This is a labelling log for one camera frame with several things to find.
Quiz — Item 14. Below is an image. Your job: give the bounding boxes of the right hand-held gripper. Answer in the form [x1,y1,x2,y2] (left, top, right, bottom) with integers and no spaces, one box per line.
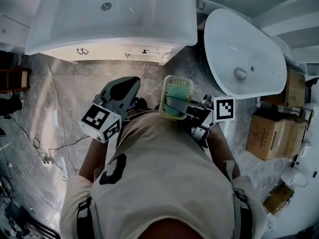
[165,94,236,149]

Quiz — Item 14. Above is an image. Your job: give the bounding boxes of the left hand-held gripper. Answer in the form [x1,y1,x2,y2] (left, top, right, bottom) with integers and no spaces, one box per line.
[77,76,142,143]

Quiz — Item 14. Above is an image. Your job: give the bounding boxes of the green rounded plastic object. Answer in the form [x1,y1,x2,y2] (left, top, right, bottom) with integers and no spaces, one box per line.
[164,85,193,116]

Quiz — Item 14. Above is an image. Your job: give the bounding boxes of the pale green soap dish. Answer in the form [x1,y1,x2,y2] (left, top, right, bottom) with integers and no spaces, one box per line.
[159,75,195,121]

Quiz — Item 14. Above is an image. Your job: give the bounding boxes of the person's right forearm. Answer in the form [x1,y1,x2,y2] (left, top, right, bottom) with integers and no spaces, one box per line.
[206,125,241,181]

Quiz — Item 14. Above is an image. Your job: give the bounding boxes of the person's left forearm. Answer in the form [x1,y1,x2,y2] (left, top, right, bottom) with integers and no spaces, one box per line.
[78,138,115,183]

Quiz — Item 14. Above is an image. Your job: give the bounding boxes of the white vanity cabinet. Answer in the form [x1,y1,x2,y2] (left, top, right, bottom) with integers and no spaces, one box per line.
[41,42,184,66]

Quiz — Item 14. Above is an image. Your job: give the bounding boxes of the person's beige shirt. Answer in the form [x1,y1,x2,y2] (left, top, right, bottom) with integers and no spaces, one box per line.
[59,110,269,239]

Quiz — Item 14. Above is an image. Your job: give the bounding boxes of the white oval bathtub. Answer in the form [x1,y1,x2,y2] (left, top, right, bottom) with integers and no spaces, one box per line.
[203,8,288,100]

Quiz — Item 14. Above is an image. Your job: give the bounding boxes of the white rectangular sink basin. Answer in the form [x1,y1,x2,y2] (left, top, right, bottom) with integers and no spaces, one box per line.
[24,0,198,56]

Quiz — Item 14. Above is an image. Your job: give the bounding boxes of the large cardboard box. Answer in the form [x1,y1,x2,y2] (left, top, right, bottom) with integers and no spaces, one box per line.
[246,112,307,161]

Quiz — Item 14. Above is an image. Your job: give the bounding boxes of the wooden stool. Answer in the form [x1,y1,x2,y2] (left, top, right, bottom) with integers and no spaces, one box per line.
[0,68,32,94]

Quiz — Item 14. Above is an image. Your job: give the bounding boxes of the flat cardboard box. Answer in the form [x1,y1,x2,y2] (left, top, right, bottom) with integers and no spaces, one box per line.
[285,68,307,108]

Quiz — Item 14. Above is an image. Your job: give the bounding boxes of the white toilet tank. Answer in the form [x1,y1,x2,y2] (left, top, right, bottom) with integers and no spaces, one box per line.
[0,13,32,53]

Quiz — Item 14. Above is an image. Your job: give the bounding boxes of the small cardboard box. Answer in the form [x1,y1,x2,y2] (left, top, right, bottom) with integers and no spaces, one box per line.
[263,184,295,216]

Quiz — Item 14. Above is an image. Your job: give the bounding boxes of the white ceramic toilet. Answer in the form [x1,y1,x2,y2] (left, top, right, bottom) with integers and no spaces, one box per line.
[280,167,309,188]

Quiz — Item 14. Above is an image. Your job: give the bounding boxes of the white cable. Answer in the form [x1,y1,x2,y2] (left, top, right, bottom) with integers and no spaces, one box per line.
[48,65,75,183]

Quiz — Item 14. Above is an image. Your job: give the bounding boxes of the black shoulder strap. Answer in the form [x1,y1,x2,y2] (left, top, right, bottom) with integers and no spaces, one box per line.
[233,190,251,239]
[76,198,94,239]

